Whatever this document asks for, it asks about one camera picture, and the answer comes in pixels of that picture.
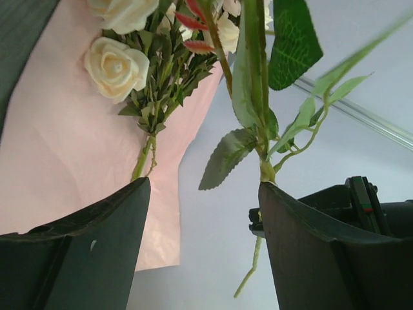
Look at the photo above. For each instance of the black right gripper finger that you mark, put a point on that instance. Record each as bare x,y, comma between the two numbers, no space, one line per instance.
85,260

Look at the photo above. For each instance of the white peony flower stem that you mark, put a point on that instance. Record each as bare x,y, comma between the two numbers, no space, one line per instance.
255,73

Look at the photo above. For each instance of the aluminium frame post right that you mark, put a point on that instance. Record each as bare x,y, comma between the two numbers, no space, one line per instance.
375,122

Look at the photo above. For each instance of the purple pink wrapping paper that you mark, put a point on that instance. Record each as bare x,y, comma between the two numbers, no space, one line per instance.
64,146

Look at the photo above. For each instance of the cream small rose spray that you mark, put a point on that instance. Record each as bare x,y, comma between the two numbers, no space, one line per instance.
150,56

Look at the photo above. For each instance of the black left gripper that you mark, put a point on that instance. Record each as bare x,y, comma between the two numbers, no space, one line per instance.
339,248

